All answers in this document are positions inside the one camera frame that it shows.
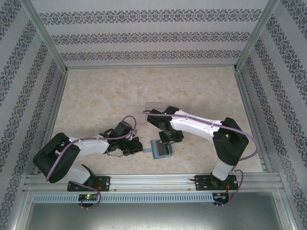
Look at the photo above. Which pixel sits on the black VIP card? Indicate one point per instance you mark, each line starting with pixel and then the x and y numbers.
pixel 161 149

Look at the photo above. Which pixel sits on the teal leather card holder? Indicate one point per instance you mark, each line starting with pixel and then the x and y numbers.
pixel 153 148

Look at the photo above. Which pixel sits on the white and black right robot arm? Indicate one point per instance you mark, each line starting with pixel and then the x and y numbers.
pixel 192 125

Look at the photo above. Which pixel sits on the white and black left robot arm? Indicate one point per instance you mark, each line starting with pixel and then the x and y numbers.
pixel 88 146

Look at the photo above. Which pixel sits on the clear acrylic card tray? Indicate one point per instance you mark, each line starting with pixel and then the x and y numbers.
pixel 154 106

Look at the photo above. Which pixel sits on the grey metal panel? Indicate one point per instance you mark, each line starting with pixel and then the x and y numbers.
pixel 153 215

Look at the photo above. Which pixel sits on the left controller circuit board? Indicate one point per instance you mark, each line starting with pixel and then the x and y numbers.
pixel 87 197

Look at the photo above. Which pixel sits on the controller circuit board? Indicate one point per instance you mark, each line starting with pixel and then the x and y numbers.
pixel 220 196
pixel 87 197

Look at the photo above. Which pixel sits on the right controller circuit board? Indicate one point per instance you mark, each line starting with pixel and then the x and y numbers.
pixel 220 196

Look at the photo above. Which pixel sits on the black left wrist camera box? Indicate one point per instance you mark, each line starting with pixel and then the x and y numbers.
pixel 124 129

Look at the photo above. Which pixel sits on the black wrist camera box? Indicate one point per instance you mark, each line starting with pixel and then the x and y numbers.
pixel 124 129
pixel 154 119

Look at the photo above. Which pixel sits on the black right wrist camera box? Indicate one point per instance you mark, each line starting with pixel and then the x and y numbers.
pixel 154 119

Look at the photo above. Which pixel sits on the aluminium mounting rail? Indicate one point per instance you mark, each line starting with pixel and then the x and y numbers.
pixel 153 183

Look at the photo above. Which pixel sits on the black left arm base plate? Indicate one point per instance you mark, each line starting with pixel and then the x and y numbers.
pixel 105 183

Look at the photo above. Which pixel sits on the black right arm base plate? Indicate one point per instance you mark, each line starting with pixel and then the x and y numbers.
pixel 200 184

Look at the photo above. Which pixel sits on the aluminium side rail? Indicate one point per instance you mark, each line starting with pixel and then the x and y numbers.
pixel 58 100
pixel 247 100

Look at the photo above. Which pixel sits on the aluminium frame post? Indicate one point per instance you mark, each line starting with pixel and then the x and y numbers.
pixel 255 36
pixel 45 36

